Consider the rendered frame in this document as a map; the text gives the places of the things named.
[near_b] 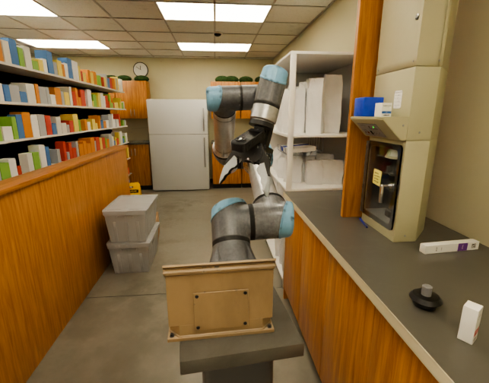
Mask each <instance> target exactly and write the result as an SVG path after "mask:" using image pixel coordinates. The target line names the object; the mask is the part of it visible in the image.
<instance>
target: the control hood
mask: <svg viewBox="0 0 489 383"><path fill-rule="evenodd" d="M408 119H409V117H374V116H352V117H351V120H352V121H353V122H354V123H355V125H356V126H357V127H358V128H359V129H360V130H361V131H362V132H363V133H364V135H366V134H365V132H364V131H363V130H362V129H361V127H360V126H359V125H358V124H357V123H365V124H376V125H377V126H378V127H379V129H380V130H381V131H382V132H383V134H384V135H385V136H386V138H385V139H391V140H397V141H405V140H406V136H407V130H408ZM366 136H370V137H375V138H383V137H377V136H372V135H366Z"/></svg>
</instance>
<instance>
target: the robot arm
mask: <svg viewBox="0 0 489 383"><path fill-rule="evenodd" d="M287 76H288V73H287V71H286V70H285V69H284V68H282V67H280V66H277V65H266V66H264V67H263V69H262V73H261V74H260V79H259V84H254V85H231V86H221V85H217V86H213V87H207V88H206V103H207V110H208V111H209V112H213V117H214V143H213V146H212V150H213V154H214V157H215V158H216V160H217V161H218V162H219V163H220V164H222V165H223V166H224V168H223V169H222V172H221V176H220V180H219V184H221V183H222V182H223V181H224V180H225V179H226V178H227V176H228V175H230V174H231V173H234V172H235V171H236V170H237V169H245V171H246V172H247V173H249V179H250V182H251V186H252V193H253V197H254V201H253V203H252V204H246V202H245V200H243V199H242V198H227V199H224V200H222V201H219V202H218V203H216V205H215V206H213V208H212V209H211V234H212V254H211V259H210V261H209V263H210V262H222V261H244V260H256V257H255V255H254V253H253V251H252V249H251V245H250V240H259V239H278V238H279V239H281V238H286V237H290V236H291V235H292V233H293V231H294V205H293V203H292V202H291V201H285V200H284V198H283V197H282V196H281V195H280V194H278V193H277V190H276V187H275V183H274V180H273V178H272V175H271V171H270V167H271V166H272V164H273V149H272V148H271V145H270V141H271V136H272V132H273V129H274V125H275V124H276V122H277V118H278V113H279V109H280V106H281V101H282V98H283V95H284V89H285V86H286V85H287ZM237 110H251V115H250V120H249V125H251V126H252V127H254V128H251V129H249V130H248V131H246V132H244V133H242V134H241V135H240V136H238V137H237V138H235V139H234V132H235V121H236V111H237Z"/></svg>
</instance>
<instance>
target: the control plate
mask: <svg viewBox="0 0 489 383"><path fill-rule="evenodd" d="M357 124H358V125H359V126H360V127H361V129H362V130H363V131H364V132H365V131H366V132H365V134H366V135H372V136H377V137H383V138H386V136H385V135H384V134H383V132H382V131H381V130H380V129H379V127H378V126H377V125H376V124H365V123H357ZM368 126H370V127H368ZM373 127H374V128H373ZM370 131H372V132H373V133H374V132H375V133H374V135H373V134H372V133H371V132H370ZM368 132H369V133H368ZM377 133H378V134H377ZM379 133H380V134H379Z"/></svg>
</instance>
